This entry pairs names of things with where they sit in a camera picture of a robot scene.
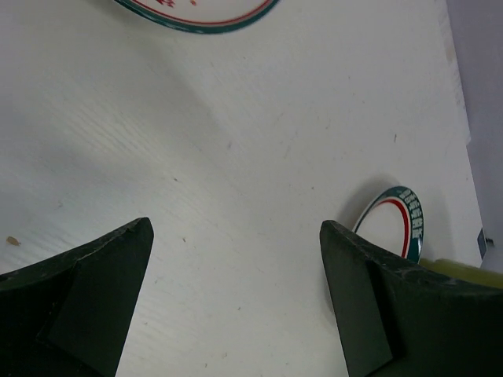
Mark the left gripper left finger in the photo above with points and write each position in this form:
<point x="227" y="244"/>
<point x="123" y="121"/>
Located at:
<point x="69" y="315"/>

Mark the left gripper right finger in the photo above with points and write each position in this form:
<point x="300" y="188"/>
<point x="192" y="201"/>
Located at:
<point x="397" y="318"/>

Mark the white plate teal red rim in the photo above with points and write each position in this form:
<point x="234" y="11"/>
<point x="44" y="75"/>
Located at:
<point x="394" y="221"/>

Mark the orange sunburst white plate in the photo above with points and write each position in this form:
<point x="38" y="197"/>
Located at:
<point x="201" y="16"/>

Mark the olive green plastic bin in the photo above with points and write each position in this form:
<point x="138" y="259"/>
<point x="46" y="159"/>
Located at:
<point x="464" y="272"/>

